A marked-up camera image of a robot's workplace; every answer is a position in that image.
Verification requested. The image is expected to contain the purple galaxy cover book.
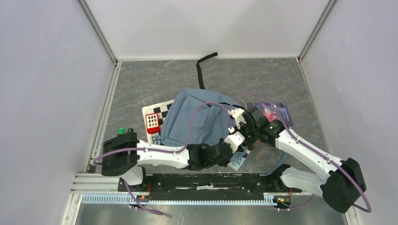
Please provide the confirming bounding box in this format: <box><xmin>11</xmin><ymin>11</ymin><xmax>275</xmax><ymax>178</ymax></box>
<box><xmin>245</xmin><ymin>102</ymin><xmax>294</xmax><ymax>128</ymax></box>

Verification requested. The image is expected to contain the blue owl toy figure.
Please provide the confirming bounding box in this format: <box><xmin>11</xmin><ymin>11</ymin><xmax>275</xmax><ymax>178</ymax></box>
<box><xmin>152</xmin><ymin>135</ymin><xmax>162</xmax><ymax>145</ymax></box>

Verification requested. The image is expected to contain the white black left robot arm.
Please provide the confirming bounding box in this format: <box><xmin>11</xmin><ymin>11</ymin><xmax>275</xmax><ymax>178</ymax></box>
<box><xmin>93</xmin><ymin>132</ymin><xmax>238</xmax><ymax>191</ymax></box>

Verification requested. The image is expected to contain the blue grey backpack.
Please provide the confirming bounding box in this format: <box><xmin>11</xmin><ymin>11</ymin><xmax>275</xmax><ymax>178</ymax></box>
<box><xmin>161</xmin><ymin>52</ymin><xmax>245</xmax><ymax>147</ymax></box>

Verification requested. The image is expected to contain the black white chessboard mat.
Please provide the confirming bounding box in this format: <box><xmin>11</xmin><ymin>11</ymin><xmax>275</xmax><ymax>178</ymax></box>
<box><xmin>142</xmin><ymin>100</ymin><xmax>174</xmax><ymax>144</ymax></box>

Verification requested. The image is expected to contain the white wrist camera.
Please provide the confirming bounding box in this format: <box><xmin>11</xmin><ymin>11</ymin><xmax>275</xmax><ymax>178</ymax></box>
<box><xmin>228</xmin><ymin>108</ymin><xmax>246</xmax><ymax>129</ymax></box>
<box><xmin>223</xmin><ymin>127</ymin><xmax>245</xmax><ymax>153</ymax></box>

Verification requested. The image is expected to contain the dark orange tale book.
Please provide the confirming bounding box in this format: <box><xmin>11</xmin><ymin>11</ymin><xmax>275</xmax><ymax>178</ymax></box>
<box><xmin>247</xmin><ymin>140</ymin><xmax>261</xmax><ymax>151</ymax></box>

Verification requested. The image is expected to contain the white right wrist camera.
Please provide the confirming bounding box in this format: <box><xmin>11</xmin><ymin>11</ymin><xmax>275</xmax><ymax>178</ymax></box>
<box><xmin>228</xmin><ymin>108</ymin><xmax>246</xmax><ymax>129</ymax></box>

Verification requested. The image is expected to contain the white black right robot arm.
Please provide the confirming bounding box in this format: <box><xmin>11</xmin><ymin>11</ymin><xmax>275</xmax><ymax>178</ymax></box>
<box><xmin>230</xmin><ymin>106</ymin><xmax>371</xmax><ymax>213</ymax></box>

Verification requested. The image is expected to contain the light blue treehouse book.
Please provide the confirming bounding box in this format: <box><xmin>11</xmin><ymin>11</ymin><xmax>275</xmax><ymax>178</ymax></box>
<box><xmin>228</xmin><ymin>148</ymin><xmax>251</xmax><ymax>171</ymax></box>

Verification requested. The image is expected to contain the red window toy block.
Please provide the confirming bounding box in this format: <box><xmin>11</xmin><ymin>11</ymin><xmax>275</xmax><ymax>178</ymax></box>
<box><xmin>145</xmin><ymin>113</ymin><xmax>161</xmax><ymax>135</ymax></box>

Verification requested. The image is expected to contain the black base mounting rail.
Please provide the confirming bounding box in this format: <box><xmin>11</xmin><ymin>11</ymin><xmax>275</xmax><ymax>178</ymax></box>
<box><xmin>129</xmin><ymin>173</ymin><xmax>302</xmax><ymax>201</ymax></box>

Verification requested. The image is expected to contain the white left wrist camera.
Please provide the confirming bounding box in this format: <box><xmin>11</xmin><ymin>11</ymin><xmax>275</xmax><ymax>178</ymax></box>
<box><xmin>223</xmin><ymin>127</ymin><xmax>245</xmax><ymax>153</ymax></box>

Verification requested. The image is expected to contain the green cap marker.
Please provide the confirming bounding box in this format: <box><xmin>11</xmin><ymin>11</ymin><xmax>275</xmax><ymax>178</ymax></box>
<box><xmin>117</xmin><ymin>127</ymin><xmax>125</xmax><ymax>136</ymax></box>

